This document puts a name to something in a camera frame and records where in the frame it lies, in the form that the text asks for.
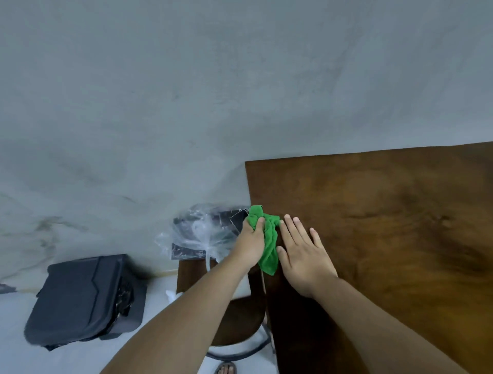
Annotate person's left hand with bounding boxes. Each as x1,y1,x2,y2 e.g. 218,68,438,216
231,217,267,270

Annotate person's right hand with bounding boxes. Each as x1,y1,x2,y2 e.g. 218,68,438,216
276,214,339,300

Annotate green cloth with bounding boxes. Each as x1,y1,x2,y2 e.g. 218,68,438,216
243,204,281,276

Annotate person's right forearm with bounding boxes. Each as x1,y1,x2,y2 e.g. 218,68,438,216
312,275,469,374

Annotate person's left forearm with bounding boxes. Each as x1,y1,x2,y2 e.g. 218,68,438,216
101,258,251,374

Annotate black smartphone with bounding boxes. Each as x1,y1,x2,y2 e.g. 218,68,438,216
230,209,250,234

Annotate clear plastic bag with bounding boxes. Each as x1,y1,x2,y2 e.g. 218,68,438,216
156,203,251,272

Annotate wooden stool black metal legs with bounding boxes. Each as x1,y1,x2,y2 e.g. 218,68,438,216
176,258,272,361

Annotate brown wooden table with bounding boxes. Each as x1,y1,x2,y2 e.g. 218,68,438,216
245,141,493,374

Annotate black plastic case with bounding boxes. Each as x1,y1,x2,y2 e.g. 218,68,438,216
24,254,148,351

